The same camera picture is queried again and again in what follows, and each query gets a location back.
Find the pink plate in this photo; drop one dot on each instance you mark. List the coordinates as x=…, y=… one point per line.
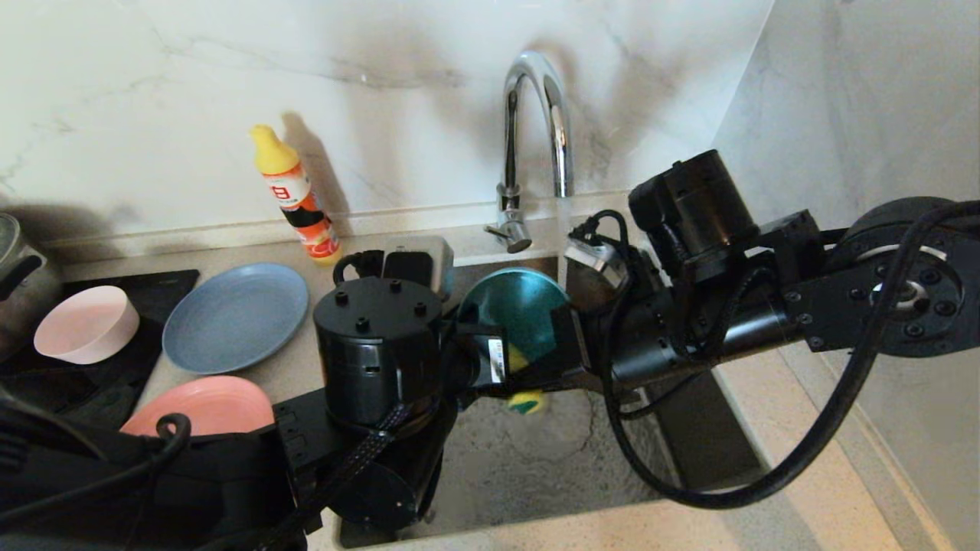
x=218, y=405

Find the blue grey plate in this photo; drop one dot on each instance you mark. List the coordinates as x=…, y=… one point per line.
x=233, y=317

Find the teal bowl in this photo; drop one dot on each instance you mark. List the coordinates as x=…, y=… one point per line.
x=521, y=306

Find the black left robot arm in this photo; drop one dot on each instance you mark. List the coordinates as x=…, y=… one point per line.
x=375, y=344

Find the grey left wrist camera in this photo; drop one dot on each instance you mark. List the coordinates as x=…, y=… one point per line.
x=430, y=256

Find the running water stream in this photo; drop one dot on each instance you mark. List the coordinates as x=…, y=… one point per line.
x=563, y=245

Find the orange white dish soap bottle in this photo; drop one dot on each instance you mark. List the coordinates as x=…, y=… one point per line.
x=295, y=195

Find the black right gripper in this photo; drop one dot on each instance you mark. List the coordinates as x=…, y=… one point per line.
x=658, y=344

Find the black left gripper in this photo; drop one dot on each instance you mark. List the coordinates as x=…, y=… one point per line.
x=475, y=360

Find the yellow green sponge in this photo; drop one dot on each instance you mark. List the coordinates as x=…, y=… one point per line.
x=527, y=402

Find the chrome gooseneck faucet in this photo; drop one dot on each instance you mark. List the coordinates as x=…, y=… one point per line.
x=511, y=138

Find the steel cooking pot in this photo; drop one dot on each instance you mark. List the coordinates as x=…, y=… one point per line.
x=23, y=283

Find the stainless steel sink basin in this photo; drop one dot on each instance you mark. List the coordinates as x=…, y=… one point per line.
x=536, y=459

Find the pink bowl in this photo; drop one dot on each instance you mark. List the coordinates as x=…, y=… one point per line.
x=88, y=325

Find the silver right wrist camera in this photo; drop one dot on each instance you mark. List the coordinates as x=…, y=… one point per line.
x=593, y=260

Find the black induction cooktop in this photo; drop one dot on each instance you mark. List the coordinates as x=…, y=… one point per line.
x=164, y=295

